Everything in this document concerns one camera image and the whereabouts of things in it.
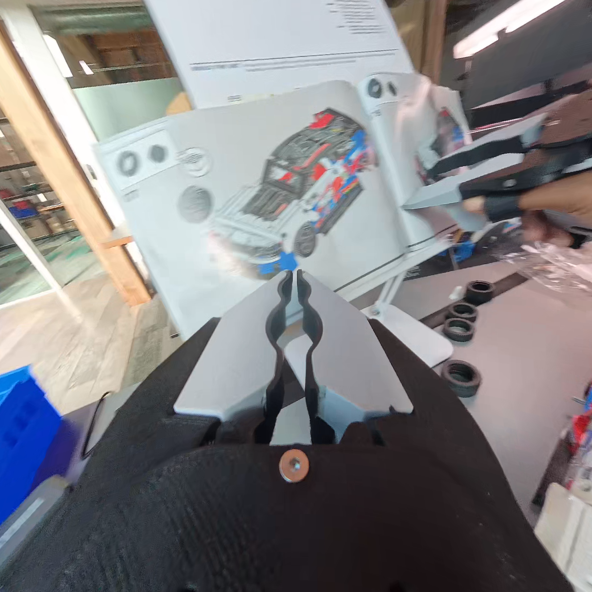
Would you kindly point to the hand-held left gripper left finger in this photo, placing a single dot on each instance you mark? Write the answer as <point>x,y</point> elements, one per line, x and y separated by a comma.
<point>226,365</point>

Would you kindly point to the clear plastic bag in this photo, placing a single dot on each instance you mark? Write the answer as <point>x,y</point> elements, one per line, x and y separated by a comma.
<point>545,259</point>

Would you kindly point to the toy brick race car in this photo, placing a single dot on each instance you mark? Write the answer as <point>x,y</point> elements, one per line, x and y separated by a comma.
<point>569,522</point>

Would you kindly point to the blue storage bin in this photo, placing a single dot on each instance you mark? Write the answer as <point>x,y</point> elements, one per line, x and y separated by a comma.
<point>23,439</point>

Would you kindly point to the white printed notice sheet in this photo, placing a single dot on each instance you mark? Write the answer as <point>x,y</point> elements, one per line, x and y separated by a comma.
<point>277,37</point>

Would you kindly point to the white booklet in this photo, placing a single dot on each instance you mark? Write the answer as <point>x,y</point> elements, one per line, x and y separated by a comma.
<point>231,162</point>

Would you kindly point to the shelf of coloured storage bins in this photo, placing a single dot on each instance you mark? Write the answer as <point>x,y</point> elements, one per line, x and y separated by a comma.
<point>18,210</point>

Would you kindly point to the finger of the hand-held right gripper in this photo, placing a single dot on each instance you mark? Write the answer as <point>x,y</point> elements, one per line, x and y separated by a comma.
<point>439,192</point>
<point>504,134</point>

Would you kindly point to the white folding stand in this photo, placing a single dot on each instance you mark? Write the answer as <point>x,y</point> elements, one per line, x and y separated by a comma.
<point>416,342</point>

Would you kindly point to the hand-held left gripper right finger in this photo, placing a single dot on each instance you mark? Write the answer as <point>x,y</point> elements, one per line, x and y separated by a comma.
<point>365,365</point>

